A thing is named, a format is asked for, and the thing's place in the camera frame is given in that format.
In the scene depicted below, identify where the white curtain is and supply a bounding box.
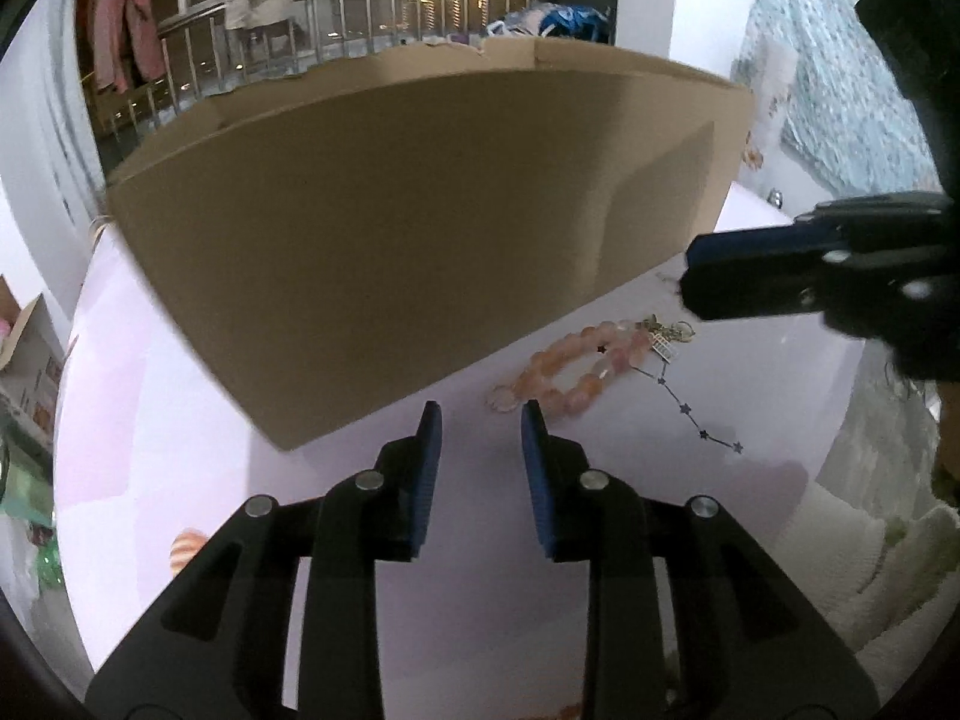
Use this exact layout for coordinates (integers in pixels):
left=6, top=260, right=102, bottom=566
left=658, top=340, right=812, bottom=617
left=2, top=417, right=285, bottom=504
left=13, top=36, right=107, bottom=222

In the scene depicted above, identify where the large cardboard box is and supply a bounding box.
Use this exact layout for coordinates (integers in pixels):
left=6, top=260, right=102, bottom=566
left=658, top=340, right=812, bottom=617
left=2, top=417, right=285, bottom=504
left=105, top=37, right=755, bottom=455

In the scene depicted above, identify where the blue bag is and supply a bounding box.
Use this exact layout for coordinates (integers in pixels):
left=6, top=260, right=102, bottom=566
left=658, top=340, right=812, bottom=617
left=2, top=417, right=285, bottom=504
left=486, top=3, right=617, bottom=47

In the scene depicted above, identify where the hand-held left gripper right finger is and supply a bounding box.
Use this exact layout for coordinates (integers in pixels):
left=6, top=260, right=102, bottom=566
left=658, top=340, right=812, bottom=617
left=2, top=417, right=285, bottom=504
left=521, top=399, right=878, bottom=720

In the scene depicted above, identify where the patterned paper roll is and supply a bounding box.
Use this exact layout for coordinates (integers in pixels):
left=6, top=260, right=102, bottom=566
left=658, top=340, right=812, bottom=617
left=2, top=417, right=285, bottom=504
left=731, top=52, right=782, bottom=175

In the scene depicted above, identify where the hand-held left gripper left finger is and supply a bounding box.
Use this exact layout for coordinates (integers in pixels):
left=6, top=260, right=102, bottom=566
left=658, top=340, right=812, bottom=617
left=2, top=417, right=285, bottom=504
left=86, top=400, right=445, bottom=720

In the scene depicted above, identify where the gold charm keychain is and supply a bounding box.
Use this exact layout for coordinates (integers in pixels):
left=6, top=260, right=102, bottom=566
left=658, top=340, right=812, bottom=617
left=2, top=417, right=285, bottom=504
left=637, top=317, right=698, bottom=365

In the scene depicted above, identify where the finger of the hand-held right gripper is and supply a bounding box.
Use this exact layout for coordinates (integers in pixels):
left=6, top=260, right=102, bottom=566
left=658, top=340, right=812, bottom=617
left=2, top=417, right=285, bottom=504
left=686, top=193, right=958, bottom=269
left=679, top=232, right=960, bottom=350

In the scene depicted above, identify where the red hanging garment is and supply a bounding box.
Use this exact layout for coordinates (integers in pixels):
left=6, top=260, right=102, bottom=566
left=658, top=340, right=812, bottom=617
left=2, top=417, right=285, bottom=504
left=81, top=0, right=167, bottom=96

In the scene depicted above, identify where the star chain necklace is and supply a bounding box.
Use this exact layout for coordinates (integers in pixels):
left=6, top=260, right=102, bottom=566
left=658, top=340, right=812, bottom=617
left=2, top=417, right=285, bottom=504
left=592, top=343, right=746, bottom=458

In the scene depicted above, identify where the green fuzzy cloth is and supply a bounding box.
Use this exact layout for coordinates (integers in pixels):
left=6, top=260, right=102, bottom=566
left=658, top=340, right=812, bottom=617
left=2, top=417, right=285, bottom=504
left=883, top=456, right=960, bottom=542

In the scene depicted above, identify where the pink bead bracelet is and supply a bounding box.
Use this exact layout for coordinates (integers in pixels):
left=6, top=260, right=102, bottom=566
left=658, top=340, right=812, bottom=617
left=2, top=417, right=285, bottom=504
left=490, top=319, right=655, bottom=419

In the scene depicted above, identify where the metal balcony railing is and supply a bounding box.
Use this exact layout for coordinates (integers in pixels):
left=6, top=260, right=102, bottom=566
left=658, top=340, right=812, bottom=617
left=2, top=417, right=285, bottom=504
left=88, top=0, right=542, bottom=145

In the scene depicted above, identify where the floral wall cloth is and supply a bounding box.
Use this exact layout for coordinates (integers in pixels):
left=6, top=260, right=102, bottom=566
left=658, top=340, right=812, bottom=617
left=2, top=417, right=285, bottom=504
left=739, top=0, right=947, bottom=194

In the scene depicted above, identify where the small open cardboard box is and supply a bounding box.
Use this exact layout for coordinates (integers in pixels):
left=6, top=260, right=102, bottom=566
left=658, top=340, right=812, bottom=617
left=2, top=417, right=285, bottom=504
left=0, top=276, right=67, bottom=437

